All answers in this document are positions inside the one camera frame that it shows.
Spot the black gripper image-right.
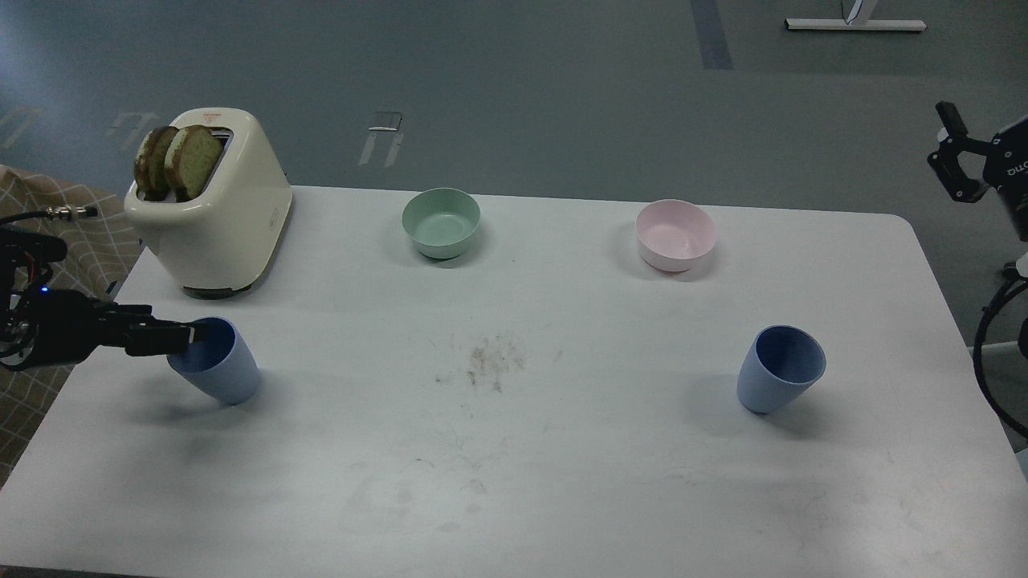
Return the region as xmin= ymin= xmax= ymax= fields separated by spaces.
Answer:
xmin=928 ymin=101 xmax=1027 ymax=242

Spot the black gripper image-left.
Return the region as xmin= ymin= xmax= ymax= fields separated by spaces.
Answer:
xmin=2 ymin=290 xmax=210 ymax=371

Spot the blue cup from table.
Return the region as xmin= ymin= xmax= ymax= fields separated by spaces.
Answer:
xmin=166 ymin=317 xmax=262 ymax=405
xmin=736 ymin=325 xmax=827 ymax=416

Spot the cream toaster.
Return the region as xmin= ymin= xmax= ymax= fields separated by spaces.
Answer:
xmin=124 ymin=108 xmax=293 ymax=295

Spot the beige checkered cloth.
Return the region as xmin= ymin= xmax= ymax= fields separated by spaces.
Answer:
xmin=0 ymin=164 xmax=145 ymax=486

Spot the rear toast slice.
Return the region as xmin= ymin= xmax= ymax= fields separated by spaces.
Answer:
xmin=133 ymin=127 xmax=179 ymax=202

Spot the toast slice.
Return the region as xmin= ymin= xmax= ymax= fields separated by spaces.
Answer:
xmin=164 ymin=124 xmax=223 ymax=202
xmin=133 ymin=127 xmax=179 ymax=202

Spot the front toast slice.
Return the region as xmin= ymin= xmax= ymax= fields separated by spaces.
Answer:
xmin=164 ymin=124 xmax=223 ymax=202

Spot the white stand base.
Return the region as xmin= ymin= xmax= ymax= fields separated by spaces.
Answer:
xmin=783 ymin=1 xmax=928 ymax=34

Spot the pink bowl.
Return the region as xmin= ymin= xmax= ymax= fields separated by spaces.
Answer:
xmin=634 ymin=200 xmax=717 ymax=274

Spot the green bowl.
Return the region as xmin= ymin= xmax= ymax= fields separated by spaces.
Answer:
xmin=401 ymin=188 xmax=482 ymax=260

